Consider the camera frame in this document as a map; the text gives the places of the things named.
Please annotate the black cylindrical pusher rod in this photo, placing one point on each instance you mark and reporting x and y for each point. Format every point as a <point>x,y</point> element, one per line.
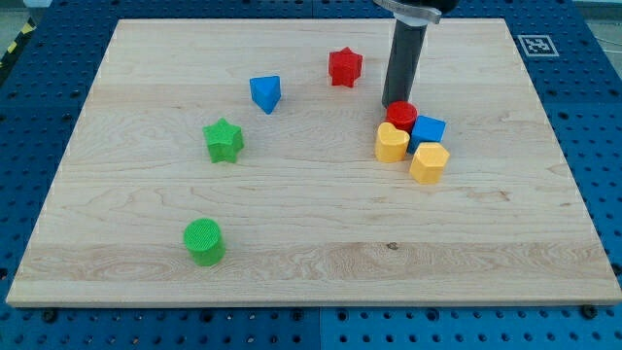
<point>408,39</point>

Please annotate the grey metal clamp mount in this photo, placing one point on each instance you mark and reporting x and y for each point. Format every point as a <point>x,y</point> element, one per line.
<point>418,11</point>

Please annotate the red cylinder block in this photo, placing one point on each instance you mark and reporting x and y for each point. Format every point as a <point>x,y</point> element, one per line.
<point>402,115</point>

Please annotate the white fiducial marker tag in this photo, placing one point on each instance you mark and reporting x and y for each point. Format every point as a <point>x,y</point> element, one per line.
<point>536,45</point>

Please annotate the blue triangle block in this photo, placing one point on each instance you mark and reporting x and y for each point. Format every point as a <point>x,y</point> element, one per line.
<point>266,92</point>

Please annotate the light wooden board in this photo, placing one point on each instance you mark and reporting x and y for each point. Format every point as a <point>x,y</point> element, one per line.
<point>309,216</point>

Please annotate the green cylinder block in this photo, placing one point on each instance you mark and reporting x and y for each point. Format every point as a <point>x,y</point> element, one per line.
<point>203,239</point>

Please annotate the yellow hexagon block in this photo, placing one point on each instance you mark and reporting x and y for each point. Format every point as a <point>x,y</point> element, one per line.
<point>428,163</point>

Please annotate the black yellow hazard tape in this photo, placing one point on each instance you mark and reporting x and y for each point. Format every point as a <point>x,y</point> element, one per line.
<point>17,46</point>

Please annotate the yellow heart block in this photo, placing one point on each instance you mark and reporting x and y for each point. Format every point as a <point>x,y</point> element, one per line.
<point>391,143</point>

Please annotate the red star block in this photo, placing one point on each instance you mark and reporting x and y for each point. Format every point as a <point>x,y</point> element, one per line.
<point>344,67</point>

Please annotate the green star block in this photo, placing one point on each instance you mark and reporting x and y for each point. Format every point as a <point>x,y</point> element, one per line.
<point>224,140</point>

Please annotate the blue cube block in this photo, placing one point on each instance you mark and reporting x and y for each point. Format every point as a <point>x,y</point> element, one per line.
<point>425,129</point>

